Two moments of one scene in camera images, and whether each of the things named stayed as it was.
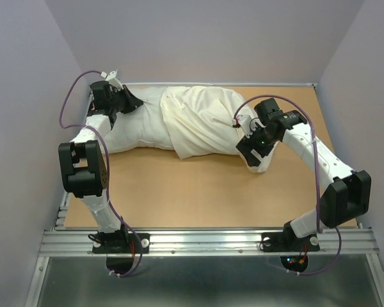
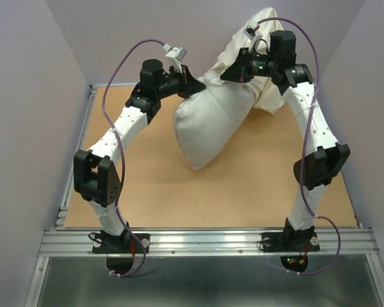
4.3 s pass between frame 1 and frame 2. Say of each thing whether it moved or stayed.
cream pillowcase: moved
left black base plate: stayed
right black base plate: stayed
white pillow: moved
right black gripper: moved
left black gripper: moved
